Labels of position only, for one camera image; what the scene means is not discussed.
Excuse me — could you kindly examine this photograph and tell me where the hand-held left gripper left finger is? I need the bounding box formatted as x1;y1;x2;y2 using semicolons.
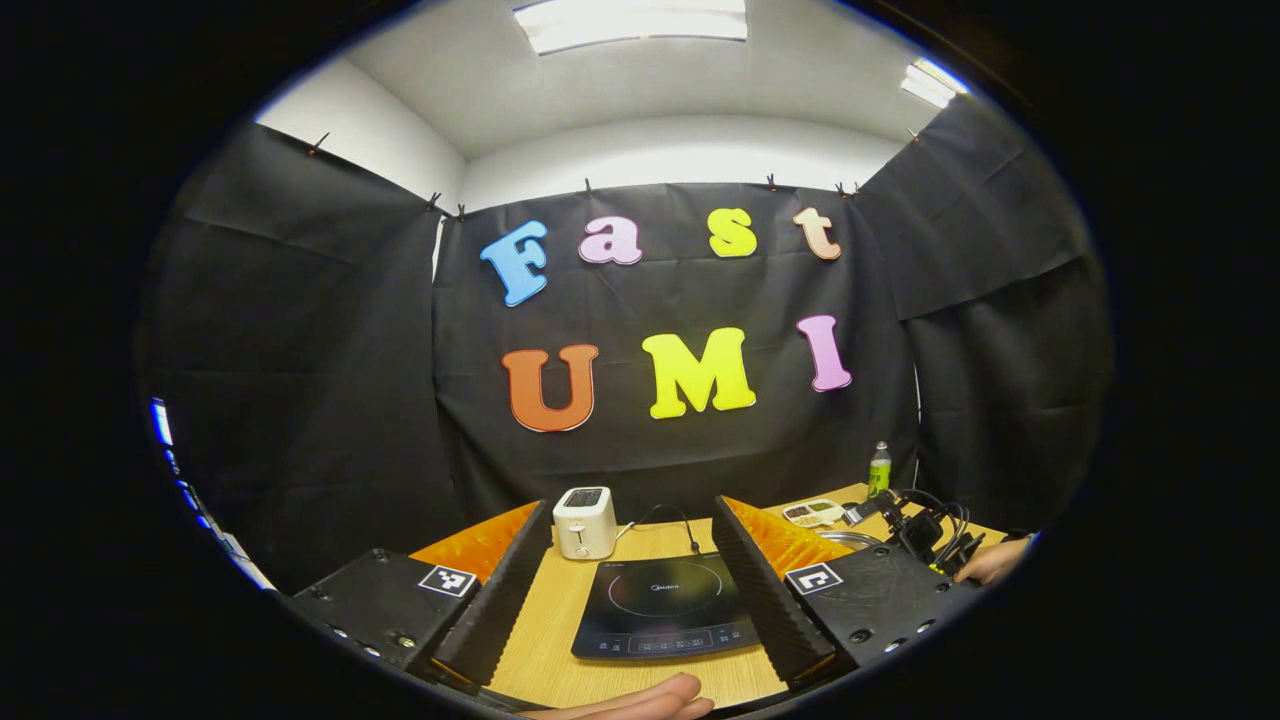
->
285;498;554;689

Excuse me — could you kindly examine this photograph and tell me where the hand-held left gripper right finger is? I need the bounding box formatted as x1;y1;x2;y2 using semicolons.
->
712;494;984;691

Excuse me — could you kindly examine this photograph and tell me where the black induction cooktop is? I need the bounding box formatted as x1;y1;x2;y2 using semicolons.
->
571;553;766;662

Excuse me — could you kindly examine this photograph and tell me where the white divided dish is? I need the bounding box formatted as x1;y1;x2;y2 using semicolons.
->
782;498;846;529

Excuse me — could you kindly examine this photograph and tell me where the white toaster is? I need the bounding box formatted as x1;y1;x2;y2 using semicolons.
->
553;486;618;561

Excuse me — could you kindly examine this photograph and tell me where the ceiling light panel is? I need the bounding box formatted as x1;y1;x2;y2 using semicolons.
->
513;0;748;56
900;58;969;109

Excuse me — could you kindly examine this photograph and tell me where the black power cable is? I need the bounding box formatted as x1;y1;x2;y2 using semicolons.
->
615;505;701;556

